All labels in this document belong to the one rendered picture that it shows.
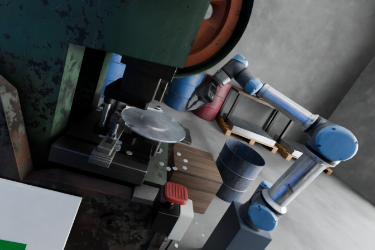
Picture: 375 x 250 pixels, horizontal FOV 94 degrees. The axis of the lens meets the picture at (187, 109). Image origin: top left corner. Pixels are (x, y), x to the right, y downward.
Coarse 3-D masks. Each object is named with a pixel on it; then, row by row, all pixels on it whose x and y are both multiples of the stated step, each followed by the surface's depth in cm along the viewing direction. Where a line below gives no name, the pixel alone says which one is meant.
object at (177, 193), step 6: (168, 186) 48; (174, 186) 49; (180, 186) 50; (168, 192) 47; (174, 192) 48; (180, 192) 48; (186, 192) 49; (168, 198) 45; (174, 198) 46; (180, 198) 46; (186, 198) 47; (180, 204) 46
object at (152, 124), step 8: (128, 112) 75; (136, 112) 78; (144, 112) 82; (152, 112) 86; (160, 112) 90; (128, 120) 69; (136, 120) 71; (144, 120) 73; (152, 120) 76; (160, 120) 80; (168, 120) 85; (136, 128) 65; (144, 128) 68; (152, 128) 70; (160, 128) 72; (168, 128) 76; (176, 128) 80; (184, 128) 82; (144, 136) 62; (152, 136) 65; (160, 136) 67; (168, 136) 70; (176, 136) 73; (184, 136) 76
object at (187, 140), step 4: (188, 132) 82; (188, 136) 78; (144, 140) 73; (148, 140) 74; (152, 140) 74; (184, 140) 73; (188, 140) 75; (152, 144) 74; (156, 144) 74; (188, 144) 73; (152, 148) 75; (156, 148) 75; (152, 152) 76; (156, 152) 77
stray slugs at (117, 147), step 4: (100, 108) 84; (100, 136) 65; (104, 136) 66; (120, 144) 66; (116, 148) 62; (160, 148) 85; (128, 152) 63; (160, 152) 82; (184, 160) 84; (160, 164) 74; (168, 168) 74; (172, 168) 75; (176, 168) 76; (184, 168) 78
